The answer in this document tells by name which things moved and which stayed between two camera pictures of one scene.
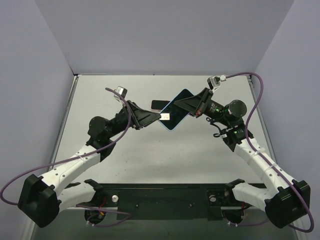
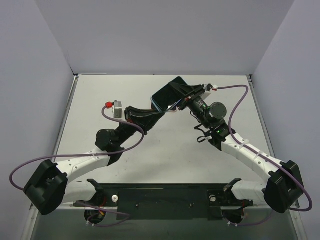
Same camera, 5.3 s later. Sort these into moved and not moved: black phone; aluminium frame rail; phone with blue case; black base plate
Moved: black phone; phone with blue case
Not moved: black base plate; aluminium frame rail
